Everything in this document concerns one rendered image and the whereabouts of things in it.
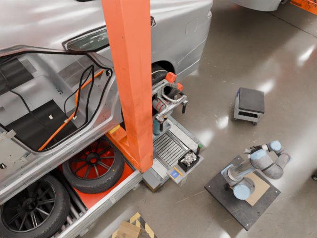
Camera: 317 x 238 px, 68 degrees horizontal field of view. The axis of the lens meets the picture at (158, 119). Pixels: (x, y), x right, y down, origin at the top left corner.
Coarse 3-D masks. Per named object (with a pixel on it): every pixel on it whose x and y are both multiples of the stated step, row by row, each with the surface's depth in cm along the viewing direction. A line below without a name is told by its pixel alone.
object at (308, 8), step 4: (292, 0) 434; (296, 0) 429; (300, 0) 424; (304, 0) 420; (308, 0) 415; (312, 0) 412; (316, 0) 408; (296, 4) 433; (300, 4) 427; (304, 4) 423; (308, 4) 419; (312, 4) 414; (316, 4) 410; (304, 8) 427; (308, 8) 422; (312, 8) 417; (316, 8) 413; (312, 12) 421; (316, 12) 416
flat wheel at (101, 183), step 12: (96, 144) 283; (108, 144) 271; (96, 156) 266; (108, 156) 261; (120, 156) 259; (72, 168) 258; (96, 168) 253; (108, 168) 254; (120, 168) 256; (72, 180) 243; (84, 180) 243; (96, 180) 243; (108, 180) 245; (84, 192) 255; (96, 192) 255
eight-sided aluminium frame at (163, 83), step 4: (164, 80) 241; (160, 84) 240; (164, 84) 238; (168, 84) 242; (172, 84) 248; (176, 84) 258; (152, 88) 234; (160, 88) 236; (172, 88) 264; (152, 92) 232; (156, 92) 235; (172, 96) 275; (176, 96) 274; (152, 116) 276; (152, 120) 272
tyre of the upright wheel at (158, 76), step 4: (152, 64) 251; (156, 64) 256; (152, 68) 244; (156, 68) 246; (160, 68) 250; (152, 72) 239; (156, 72) 240; (160, 72) 242; (164, 72) 245; (152, 76) 235; (156, 76) 236; (160, 76) 239; (164, 76) 244; (152, 80) 234; (156, 80) 237; (160, 80) 243; (152, 84) 237; (156, 112) 283
